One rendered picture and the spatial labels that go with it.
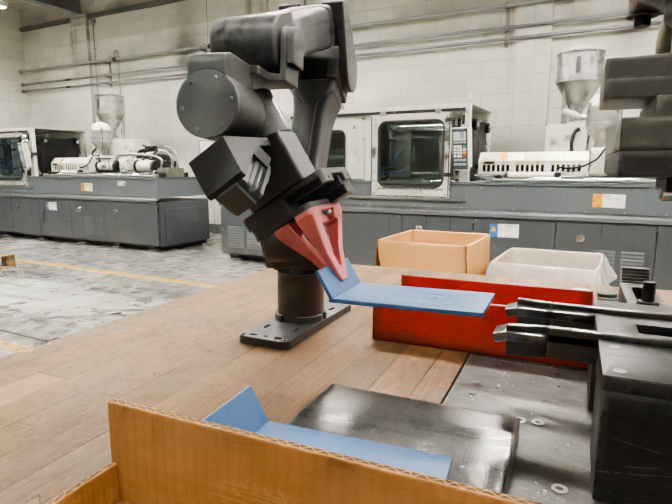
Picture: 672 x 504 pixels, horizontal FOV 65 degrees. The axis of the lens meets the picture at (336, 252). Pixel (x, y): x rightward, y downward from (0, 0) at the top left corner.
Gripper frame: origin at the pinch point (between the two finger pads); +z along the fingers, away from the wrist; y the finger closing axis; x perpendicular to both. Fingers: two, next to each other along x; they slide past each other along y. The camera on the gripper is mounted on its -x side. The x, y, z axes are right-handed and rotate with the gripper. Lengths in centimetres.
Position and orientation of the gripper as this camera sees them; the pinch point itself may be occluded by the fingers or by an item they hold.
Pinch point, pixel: (338, 273)
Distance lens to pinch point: 52.1
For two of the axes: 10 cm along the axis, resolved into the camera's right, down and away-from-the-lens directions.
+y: 7.8, -4.5, -4.4
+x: 4.1, -1.7, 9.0
